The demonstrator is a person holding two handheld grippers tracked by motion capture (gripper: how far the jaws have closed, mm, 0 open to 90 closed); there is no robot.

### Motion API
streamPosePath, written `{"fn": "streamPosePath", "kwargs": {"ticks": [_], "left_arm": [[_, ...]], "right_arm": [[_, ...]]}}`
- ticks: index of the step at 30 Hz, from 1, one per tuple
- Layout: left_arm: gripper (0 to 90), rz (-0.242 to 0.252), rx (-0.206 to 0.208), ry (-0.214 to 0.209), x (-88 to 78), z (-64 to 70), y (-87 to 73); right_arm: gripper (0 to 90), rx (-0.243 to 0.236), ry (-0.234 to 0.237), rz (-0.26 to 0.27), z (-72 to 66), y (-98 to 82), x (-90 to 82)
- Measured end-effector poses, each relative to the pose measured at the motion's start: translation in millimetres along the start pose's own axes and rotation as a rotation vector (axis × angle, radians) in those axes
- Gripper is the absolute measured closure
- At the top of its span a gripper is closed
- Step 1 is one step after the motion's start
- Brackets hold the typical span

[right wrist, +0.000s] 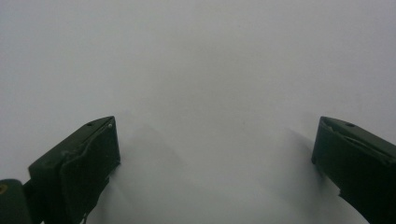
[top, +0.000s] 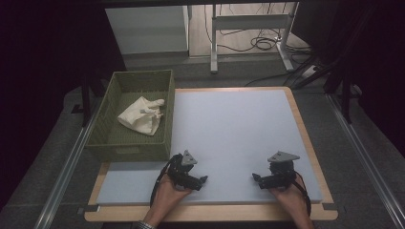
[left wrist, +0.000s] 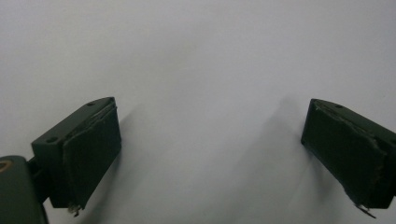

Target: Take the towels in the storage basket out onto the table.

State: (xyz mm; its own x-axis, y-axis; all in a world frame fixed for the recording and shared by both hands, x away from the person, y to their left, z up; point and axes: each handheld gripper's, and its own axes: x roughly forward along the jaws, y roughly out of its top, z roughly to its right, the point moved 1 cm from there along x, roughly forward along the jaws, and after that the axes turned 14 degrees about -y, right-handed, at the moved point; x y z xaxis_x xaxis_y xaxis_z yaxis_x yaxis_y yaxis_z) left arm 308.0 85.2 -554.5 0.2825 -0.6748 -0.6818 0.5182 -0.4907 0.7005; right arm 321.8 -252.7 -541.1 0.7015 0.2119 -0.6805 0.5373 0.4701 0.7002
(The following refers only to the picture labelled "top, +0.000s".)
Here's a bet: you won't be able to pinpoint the person's left hand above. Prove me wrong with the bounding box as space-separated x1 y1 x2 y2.
154 174 193 218

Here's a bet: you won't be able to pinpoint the green woven basket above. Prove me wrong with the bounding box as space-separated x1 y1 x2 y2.
85 69 176 162

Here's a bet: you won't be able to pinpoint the cream cloth drawstring bag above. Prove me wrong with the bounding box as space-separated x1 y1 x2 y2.
117 95 166 136

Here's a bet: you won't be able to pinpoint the white power strip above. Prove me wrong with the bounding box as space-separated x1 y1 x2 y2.
300 64 320 79

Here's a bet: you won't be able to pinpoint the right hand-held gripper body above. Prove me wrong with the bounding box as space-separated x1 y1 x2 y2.
263 150 301 192

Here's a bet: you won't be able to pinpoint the white metal desk frame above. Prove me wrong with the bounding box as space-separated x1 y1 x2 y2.
209 1 301 75

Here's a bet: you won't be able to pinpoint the white cabinet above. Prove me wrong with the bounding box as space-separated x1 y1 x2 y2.
104 5 191 55

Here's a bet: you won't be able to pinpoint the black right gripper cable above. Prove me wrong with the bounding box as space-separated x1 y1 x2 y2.
294 171 312 218

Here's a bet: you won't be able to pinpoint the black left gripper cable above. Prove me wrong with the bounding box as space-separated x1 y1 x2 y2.
149 154 180 209

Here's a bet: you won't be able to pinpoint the black floor cables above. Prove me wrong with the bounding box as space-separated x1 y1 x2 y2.
203 2 314 88

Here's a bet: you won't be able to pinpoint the person's right hand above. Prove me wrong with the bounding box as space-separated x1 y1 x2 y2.
268 180 309 218

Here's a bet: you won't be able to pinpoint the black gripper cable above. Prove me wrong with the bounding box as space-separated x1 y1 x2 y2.
294 171 312 218
149 154 180 209

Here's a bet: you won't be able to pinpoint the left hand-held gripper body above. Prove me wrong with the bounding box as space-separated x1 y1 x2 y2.
165 150 203 192

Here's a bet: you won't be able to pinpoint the black stand leg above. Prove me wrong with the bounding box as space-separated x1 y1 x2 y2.
80 72 94 128

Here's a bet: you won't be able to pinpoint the metal floor rail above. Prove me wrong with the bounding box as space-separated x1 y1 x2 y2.
326 93 405 229
32 101 103 229

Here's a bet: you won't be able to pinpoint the silver wristwatch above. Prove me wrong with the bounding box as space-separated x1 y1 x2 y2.
136 220 158 229

